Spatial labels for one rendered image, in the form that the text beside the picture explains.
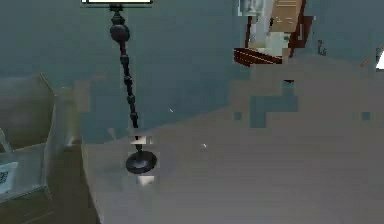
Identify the brown room door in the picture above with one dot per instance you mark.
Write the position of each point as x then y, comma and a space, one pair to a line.
286, 16

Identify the black floor lamp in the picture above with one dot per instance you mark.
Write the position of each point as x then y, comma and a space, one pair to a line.
120, 31

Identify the dark red wooden frame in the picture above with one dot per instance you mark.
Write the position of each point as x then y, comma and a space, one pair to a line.
256, 56

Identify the white paper with black print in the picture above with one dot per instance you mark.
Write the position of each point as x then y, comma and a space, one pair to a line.
6, 176

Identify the grey-brown armchair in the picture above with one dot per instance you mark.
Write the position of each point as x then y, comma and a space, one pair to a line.
31, 133

